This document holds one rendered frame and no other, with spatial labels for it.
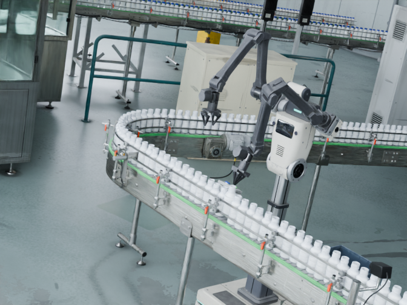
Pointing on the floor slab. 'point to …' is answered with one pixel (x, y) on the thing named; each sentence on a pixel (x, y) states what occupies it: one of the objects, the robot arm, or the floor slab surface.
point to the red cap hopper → (102, 55)
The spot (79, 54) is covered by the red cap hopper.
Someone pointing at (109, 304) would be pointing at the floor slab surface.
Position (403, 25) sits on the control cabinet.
